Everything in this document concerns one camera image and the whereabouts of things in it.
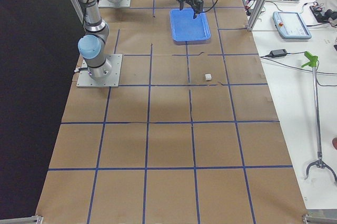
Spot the white block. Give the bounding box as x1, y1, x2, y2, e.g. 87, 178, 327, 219
205, 74, 212, 81

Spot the blue plastic tray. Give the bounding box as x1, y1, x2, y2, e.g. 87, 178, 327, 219
170, 8, 211, 43

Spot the teach pendant with screen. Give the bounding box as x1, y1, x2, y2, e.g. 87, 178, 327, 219
272, 12, 312, 40

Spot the black power adapter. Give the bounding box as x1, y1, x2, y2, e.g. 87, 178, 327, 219
269, 49, 288, 58

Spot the brown paper table cover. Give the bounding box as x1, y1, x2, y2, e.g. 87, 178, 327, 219
36, 0, 305, 223

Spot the green handled reach grabber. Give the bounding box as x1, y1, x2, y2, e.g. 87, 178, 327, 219
301, 51, 336, 184

